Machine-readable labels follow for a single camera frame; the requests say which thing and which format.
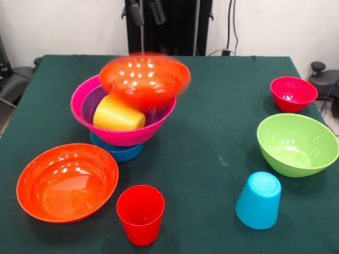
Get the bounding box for black caster leg with knob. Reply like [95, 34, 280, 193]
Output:
[0, 57, 43, 109]
[308, 61, 339, 119]

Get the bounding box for green bowl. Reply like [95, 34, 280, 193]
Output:
[256, 113, 339, 178]

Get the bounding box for light blue cup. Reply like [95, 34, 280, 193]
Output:
[235, 171, 282, 230]

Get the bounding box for yellow cup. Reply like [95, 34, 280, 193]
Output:
[92, 91, 147, 131]

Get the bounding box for purple bowl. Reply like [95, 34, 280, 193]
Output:
[81, 85, 170, 130]

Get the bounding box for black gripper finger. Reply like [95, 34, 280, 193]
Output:
[128, 0, 145, 27]
[149, 0, 166, 26]

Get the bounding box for orange bowl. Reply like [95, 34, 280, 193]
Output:
[16, 143, 119, 224]
[99, 51, 192, 112]

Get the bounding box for red cup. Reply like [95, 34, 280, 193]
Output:
[116, 184, 166, 247]

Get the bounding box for blue bowl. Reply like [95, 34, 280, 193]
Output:
[89, 131, 145, 163]

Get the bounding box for large pink bowl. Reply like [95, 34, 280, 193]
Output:
[70, 74, 177, 147]

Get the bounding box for small crimson bowl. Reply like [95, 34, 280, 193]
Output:
[270, 76, 318, 113]

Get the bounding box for blue cable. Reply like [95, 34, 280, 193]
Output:
[320, 76, 339, 117]

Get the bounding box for black wall cable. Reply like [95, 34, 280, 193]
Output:
[208, 0, 240, 57]

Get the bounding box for dark green tablecloth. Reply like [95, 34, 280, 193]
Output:
[0, 55, 339, 254]

